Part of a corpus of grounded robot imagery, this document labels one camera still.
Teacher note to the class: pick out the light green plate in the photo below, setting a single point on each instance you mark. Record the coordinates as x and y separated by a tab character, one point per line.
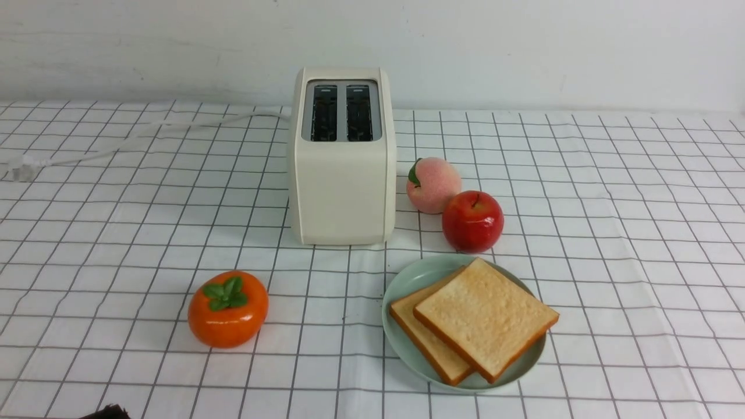
417	276

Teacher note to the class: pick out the toast slice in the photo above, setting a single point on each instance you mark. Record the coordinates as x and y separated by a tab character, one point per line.
486	318
450	367

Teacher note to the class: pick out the pink peach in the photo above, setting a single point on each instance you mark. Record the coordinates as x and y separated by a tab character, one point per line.
431	183

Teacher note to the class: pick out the cream white toaster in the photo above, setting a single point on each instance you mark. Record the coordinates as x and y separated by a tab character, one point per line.
342	157

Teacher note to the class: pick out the red apple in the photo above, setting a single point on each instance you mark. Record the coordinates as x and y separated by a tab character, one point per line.
472	222

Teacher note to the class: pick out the orange persimmon with green leaves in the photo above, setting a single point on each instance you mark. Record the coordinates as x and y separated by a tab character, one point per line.
228	310

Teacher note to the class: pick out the white checkered tablecloth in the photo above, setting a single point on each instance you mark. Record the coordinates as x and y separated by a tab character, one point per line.
629	224

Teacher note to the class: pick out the dark brown object at edge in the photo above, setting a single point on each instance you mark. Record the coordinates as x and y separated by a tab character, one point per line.
111	411

